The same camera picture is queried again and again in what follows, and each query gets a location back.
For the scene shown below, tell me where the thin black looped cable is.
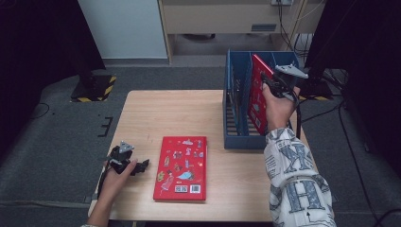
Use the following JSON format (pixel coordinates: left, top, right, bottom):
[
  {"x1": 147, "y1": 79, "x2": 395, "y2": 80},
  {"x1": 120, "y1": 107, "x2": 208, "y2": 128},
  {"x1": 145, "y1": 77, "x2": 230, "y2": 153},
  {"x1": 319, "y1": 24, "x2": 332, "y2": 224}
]
[{"x1": 30, "y1": 101, "x2": 51, "y2": 120}]

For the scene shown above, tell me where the black hanging cable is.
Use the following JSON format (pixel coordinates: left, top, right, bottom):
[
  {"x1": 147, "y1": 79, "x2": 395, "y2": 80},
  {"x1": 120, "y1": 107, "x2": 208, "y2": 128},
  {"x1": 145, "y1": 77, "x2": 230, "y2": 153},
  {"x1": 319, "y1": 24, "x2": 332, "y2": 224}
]
[{"x1": 276, "y1": 0, "x2": 297, "y2": 53}]

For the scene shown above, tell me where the left hand-held gripper cable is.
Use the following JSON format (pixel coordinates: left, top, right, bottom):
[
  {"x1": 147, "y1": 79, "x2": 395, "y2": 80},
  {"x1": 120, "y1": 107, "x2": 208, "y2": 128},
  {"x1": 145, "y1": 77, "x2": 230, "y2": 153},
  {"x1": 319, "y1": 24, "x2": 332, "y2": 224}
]
[{"x1": 96, "y1": 156, "x2": 113, "y2": 193}]

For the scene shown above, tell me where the beige wooden desk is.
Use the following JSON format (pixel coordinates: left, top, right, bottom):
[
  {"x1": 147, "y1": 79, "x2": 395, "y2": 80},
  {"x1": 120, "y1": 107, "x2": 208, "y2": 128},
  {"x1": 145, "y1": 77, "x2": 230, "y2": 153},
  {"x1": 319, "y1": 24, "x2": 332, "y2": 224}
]
[{"x1": 156, "y1": 0, "x2": 327, "y2": 65}]

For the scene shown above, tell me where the grey desk label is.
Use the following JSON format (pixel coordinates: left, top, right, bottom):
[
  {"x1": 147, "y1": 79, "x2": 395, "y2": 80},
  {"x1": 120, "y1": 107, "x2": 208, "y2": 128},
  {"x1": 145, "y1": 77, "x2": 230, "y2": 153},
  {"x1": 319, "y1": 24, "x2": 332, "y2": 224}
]
[{"x1": 251, "y1": 23, "x2": 278, "y2": 33}]

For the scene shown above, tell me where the thick black floor cable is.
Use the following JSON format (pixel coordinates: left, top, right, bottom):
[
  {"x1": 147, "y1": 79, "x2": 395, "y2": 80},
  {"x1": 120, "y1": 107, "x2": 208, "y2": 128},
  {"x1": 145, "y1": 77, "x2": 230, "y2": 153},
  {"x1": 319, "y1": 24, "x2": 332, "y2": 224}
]
[{"x1": 373, "y1": 207, "x2": 401, "y2": 227}]

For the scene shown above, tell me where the long black floor cable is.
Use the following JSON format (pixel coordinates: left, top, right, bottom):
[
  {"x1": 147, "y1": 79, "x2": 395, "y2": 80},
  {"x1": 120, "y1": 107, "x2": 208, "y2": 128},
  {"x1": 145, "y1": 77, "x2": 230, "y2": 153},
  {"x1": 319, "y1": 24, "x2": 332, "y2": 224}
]
[{"x1": 337, "y1": 100, "x2": 381, "y2": 227}]

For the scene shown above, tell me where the white cabinet panel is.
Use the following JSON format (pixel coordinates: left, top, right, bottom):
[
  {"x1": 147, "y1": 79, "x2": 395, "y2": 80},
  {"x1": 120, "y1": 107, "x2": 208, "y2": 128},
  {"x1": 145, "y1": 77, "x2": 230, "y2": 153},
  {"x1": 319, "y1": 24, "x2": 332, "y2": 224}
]
[{"x1": 77, "y1": 0, "x2": 168, "y2": 61}]

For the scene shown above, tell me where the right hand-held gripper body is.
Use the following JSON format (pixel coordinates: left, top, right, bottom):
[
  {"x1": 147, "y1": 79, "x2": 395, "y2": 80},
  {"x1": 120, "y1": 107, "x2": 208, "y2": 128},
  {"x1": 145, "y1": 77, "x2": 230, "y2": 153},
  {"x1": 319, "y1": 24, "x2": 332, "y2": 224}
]
[{"x1": 270, "y1": 63, "x2": 309, "y2": 100}]

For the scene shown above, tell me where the blue plastic file rack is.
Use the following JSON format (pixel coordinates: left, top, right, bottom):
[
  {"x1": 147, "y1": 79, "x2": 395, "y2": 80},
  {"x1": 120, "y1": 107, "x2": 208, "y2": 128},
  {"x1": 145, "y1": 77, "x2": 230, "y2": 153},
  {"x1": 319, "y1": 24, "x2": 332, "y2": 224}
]
[{"x1": 221, "y1": 49, "x2": 301, "y2": 150}]

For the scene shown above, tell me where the black curtain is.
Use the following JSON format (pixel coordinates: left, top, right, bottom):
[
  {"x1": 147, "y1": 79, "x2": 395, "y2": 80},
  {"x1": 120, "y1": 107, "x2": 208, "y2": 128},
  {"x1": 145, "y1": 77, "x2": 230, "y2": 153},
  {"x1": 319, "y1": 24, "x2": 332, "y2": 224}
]
[
  {"x1": 303, "y1": 0, "x2": 401, "y2": 178},
  {"x1": 0, "y1": 0, "x2": 107, "y2": 165}
]

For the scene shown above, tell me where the hand-held gripper cable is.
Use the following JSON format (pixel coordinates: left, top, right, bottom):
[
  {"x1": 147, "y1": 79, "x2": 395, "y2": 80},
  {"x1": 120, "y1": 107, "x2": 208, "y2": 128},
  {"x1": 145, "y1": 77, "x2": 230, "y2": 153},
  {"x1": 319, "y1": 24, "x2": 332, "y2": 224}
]
[
  {"x1": 289, "y1": 93, "x2": 304, "y2": 140},
  {"x1": 96, "y1": 156, "x2": 113, "y2": 193}
]

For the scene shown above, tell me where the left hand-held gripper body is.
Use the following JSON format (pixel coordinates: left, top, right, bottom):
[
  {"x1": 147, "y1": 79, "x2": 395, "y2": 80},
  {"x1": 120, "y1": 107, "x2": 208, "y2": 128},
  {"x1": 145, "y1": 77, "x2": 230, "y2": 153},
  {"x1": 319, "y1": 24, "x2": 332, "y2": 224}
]
[{"x1": 108, "y1": 140, "x2": 135, "y2": 174}]

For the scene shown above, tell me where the right hand-held gripper cable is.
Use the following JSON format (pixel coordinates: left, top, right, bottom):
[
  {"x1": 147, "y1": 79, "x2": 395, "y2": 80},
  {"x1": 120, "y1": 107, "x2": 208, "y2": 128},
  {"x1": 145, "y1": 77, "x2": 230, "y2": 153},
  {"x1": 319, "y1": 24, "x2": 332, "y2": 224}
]
[{"x1": 289, "y1": 93, "x2": 304, "y2": 140}]

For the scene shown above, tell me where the yellow hanging cable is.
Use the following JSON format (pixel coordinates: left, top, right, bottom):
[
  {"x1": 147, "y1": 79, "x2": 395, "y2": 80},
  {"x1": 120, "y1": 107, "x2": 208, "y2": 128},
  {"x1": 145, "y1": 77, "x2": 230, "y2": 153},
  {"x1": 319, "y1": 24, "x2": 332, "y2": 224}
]
[{"x1": 288, "y1": 0, "x2": 309, "y2": 50}]

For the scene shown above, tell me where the person's left hand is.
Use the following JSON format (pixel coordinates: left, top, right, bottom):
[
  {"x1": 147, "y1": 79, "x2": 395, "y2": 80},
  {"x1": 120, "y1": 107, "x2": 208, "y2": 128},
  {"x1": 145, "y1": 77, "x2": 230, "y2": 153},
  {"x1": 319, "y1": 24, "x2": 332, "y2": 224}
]
[{"x1": 99, "y1": 158, "x2": 139, "y2": 203}]

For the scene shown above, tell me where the black yellow-striped stand base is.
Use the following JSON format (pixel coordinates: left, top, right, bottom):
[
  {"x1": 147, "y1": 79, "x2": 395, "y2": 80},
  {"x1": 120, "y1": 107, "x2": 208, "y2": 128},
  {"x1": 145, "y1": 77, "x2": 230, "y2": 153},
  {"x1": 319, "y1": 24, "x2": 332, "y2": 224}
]
[
  {"x1": 292, "y1": 79, "x2": 335, "y2": 102},
  {"x1": 70, "y1": 74, "x2": 117, "y2": 103}
]

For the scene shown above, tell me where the blue picture book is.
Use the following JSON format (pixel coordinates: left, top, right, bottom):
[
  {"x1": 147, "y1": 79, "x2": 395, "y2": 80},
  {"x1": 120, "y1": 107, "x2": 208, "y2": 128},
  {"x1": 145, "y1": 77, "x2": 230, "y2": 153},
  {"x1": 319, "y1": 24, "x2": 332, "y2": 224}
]
[{"x1": 227, "y1": 51, "x2": 246, "y2": 136}]

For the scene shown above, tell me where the person's right hand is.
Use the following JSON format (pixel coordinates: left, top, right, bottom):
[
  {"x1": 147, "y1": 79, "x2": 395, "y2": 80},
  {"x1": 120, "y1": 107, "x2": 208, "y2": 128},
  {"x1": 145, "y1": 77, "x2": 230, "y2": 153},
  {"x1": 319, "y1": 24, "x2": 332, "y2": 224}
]
[{"x1": 262, "y1": 83, "x2": 302, "y2": 134}]

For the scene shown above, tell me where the red hardcover book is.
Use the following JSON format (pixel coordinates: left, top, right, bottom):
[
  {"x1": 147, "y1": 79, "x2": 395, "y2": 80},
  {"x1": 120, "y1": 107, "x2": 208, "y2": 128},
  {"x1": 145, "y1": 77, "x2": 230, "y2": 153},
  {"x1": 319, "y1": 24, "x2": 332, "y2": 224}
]
[
  {"x1": 152, "y1": 135, "x2": 208, "y2": 202},
  {"x1": 246, "y1": 53, "x2": 276, "y2": 137}
]

